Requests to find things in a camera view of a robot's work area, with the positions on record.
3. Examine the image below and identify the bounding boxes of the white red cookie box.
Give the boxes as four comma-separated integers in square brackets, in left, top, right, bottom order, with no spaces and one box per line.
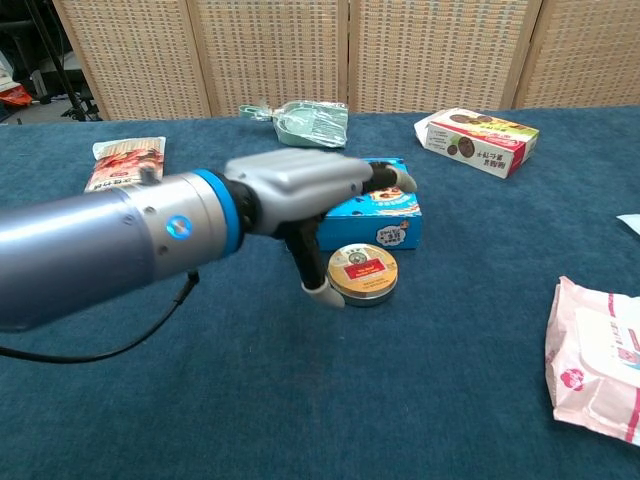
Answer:
[413,107,541,180]

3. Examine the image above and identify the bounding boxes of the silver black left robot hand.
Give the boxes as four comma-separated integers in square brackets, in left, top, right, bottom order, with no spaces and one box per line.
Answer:
[223,147,419,309]

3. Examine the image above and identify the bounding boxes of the white printed pouch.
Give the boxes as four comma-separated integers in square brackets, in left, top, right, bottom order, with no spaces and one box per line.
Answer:
[615,213,640,238]

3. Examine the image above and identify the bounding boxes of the pink wet wipes pack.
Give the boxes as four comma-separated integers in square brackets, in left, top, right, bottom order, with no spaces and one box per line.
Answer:
[544,275,640,448]

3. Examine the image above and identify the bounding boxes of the green dustpan in plastic wrap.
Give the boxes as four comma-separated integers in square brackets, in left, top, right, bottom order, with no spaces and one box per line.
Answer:
[237,99,349,150]

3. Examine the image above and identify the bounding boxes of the round yellow tin red label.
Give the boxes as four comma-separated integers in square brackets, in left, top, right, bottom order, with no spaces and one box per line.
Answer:
[327,242,400,307]

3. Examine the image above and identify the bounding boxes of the black tripod stand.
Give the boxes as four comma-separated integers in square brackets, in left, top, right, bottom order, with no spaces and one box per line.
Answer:
[24,0,104,123]

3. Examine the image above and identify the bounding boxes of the orange plastic bag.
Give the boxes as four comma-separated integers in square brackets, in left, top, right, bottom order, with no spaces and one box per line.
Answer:
[0,83,34,108]

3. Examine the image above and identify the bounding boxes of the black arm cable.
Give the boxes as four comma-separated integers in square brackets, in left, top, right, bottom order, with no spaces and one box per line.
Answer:
[0,269,201,365]

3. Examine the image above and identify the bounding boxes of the blue snack box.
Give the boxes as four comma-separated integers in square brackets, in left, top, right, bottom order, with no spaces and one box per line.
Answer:
[314,158,424,253]

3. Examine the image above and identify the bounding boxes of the red-white snack stick packet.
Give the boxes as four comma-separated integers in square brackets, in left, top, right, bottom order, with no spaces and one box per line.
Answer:
[83,136,167,195]

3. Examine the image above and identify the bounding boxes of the blue felt table mat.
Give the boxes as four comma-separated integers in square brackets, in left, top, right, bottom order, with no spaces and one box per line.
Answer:
[0,104,640,480]

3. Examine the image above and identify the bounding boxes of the woven wooden folding screen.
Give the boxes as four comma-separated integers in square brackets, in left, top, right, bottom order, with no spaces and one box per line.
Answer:
[52,0,640,121]

